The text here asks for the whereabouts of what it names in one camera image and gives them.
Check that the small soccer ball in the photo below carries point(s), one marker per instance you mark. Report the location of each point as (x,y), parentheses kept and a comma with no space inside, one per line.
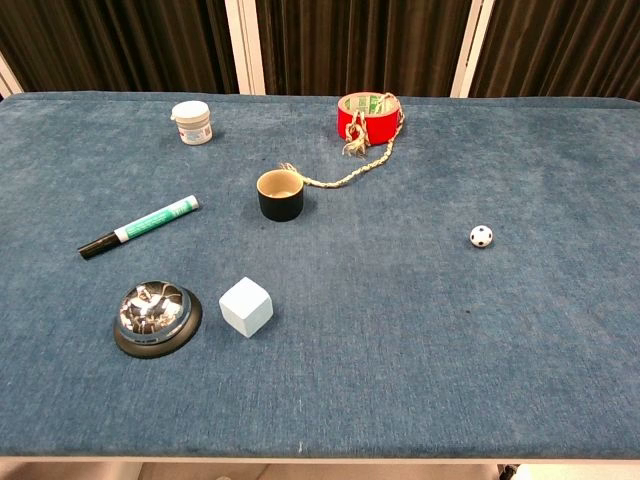
(481,236)

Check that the green white marker pen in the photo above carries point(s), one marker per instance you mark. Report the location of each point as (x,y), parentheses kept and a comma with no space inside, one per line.
(145,223)

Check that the blue table cloth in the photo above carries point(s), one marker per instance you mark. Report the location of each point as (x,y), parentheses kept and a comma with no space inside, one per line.
(350,325)

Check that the white plastic jar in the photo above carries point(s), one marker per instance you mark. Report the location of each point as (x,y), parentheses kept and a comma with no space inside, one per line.
(192,123)

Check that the chrome call bell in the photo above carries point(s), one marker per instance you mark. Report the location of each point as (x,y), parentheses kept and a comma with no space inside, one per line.
(152,315)

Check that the black cup with beige inside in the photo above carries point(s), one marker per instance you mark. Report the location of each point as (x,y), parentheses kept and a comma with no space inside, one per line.
(280,200)

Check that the dark pleated curtain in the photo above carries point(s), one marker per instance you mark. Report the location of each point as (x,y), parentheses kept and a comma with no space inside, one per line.
(360,45)

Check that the pale blue cube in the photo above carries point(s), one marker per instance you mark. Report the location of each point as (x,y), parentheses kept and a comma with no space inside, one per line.
(246,312)

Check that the red tape roll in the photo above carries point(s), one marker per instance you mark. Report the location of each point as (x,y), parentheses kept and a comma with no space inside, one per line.
(350,125)

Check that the white frame post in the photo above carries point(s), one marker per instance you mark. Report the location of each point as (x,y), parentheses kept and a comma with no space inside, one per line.
(470,50)
(245,45)
(7,80)

